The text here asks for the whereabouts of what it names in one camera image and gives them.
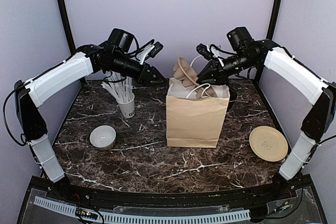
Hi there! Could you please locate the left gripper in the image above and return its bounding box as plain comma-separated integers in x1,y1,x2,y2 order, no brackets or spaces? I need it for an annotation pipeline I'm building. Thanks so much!
106,51,167,87

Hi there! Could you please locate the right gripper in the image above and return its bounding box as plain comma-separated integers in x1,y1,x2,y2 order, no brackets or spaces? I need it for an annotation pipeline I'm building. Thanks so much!
197,51,257,86

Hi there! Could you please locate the black plastic cup lid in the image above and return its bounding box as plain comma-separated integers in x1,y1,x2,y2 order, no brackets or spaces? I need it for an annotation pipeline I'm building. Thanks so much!
229,89,237,102

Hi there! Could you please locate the cardboard cup carrier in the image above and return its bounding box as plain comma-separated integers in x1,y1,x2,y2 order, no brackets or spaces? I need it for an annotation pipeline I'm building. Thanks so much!
173,57,217,99

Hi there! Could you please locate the brown paper bag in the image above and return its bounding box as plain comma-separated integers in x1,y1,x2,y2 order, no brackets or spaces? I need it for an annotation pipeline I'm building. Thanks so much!
166,77,230,148

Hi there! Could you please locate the black paper coffee cup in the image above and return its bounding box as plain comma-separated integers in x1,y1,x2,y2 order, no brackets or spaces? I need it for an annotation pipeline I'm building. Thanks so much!
227,101,235,113

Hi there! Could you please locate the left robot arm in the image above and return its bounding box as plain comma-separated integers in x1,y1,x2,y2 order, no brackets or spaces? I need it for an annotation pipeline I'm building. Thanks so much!
14,28,164,201

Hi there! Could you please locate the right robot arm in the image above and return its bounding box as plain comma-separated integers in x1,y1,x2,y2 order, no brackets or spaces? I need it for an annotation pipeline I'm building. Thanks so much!
196,27,335,181

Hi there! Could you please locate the wrapped paper straw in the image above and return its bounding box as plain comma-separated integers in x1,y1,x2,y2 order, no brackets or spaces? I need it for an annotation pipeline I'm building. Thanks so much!
125,77,132,102
104,71,126,103
101,82,123,103

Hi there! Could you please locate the white paper straw cup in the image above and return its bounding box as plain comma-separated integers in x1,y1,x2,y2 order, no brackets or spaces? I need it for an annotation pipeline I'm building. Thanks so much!
118,93,135,119

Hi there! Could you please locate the white ceramic bowl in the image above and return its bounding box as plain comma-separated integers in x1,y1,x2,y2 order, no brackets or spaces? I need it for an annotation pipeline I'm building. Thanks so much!
89,125,117,151

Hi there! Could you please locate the cream yellow plate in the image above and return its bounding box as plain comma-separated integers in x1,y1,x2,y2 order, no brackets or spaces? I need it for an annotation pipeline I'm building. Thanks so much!
249,126,288,162

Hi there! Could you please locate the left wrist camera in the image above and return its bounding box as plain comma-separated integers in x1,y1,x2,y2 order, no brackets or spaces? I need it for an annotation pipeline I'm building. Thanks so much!
135,39,164,65

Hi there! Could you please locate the right black frame post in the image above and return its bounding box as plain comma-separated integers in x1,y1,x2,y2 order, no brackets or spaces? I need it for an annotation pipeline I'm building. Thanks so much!
254,0,281,86

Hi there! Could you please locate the black frame post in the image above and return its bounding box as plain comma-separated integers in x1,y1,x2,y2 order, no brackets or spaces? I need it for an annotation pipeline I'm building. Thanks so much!
57,0,76,53
254,0,281,86

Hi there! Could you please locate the black table front rail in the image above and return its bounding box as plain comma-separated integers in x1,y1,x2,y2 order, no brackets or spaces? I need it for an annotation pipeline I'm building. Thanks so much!
44,168,297,210

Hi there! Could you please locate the left black frame post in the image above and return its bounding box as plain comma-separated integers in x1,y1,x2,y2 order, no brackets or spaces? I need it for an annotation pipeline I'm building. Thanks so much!
57,0,76,53

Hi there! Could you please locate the white slotted cable duct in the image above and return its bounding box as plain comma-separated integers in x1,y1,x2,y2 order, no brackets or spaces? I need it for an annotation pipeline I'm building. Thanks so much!
33,196,250,223

